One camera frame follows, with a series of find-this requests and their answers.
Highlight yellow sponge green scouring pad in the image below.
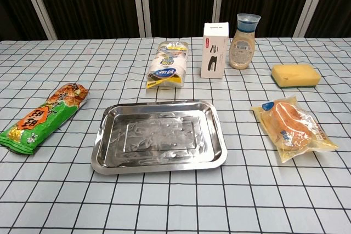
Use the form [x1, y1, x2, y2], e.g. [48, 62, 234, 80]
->
[271, 64, 322, 89]

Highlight dark folding partition screen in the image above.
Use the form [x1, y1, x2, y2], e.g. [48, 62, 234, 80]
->
[0, 0, 351, 42]

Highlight white carton box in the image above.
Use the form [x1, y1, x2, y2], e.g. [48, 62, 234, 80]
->
[200, 22, 230, 79]

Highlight rectangular stainless steel tray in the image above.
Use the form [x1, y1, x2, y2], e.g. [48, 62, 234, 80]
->
[90, 100, 229, 175]

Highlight green and orange snack bag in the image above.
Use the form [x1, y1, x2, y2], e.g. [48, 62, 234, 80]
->
[0, 82, 90, 155]

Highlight beige sauce bottle clear cap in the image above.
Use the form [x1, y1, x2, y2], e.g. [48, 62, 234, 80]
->
[229, 13, 261, 70]

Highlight bread in clear yellow bag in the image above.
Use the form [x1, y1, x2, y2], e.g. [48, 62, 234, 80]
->
[251, 95, 339, 163]

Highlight white black grid tablecloth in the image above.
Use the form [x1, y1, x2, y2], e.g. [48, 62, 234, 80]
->
[0, 36, 351, 234]

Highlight white tissue pack blue label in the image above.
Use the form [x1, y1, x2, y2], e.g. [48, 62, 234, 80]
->
[146, 41, 190, 90]

